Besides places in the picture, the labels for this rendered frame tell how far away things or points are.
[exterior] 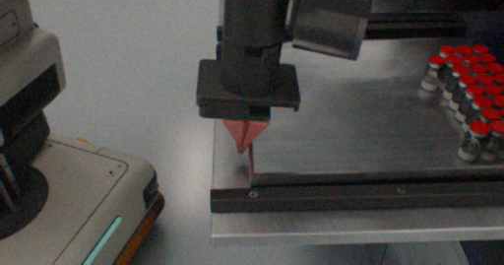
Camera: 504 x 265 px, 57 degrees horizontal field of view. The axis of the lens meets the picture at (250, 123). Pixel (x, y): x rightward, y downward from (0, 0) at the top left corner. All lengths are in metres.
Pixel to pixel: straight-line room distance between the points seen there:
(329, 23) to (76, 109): 1.81
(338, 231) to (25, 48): 0.69
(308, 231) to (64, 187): 1.01
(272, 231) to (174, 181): 1.26
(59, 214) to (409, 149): 0.99
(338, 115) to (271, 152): 0.11
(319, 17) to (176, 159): 1.45
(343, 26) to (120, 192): 1.05
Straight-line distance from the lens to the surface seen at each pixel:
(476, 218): 0.55
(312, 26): 0.40
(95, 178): 1.41
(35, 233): 1.34
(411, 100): 0.67
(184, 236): 1.57
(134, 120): 2.00
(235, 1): 0.41
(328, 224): 0.50
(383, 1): 0.91
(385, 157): 0.57
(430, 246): 1.01
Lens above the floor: 1.27
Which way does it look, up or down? 41 degrees down
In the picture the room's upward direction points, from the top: straight up
